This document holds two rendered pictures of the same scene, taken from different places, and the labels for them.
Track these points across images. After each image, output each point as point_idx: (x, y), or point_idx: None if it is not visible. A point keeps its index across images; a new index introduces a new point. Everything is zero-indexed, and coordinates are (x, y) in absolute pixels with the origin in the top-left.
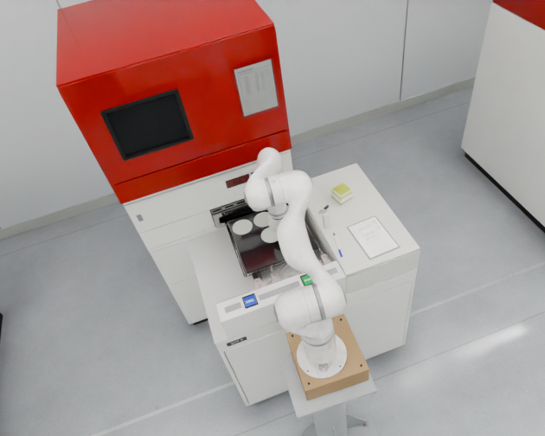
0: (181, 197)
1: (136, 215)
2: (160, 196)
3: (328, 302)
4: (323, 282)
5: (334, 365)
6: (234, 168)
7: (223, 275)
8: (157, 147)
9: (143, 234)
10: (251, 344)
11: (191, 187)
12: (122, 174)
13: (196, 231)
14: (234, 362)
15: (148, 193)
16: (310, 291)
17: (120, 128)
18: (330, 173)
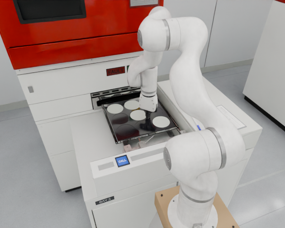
0: (68, 77)
1: (27, 87)
2: (50, 72)
3: (230, 146)
4: (223, 124)
5: (206, 225)
6: (115, 58)
7: (97, 144)
8: (52, 17)
9: (32, 106)
10: (116, 204)
11: (78, 68)
12: (17, 38)
13: (77, 111)
14: (99, 220)
15: (40, 63)
16: (209, 133)
17: None
18: None
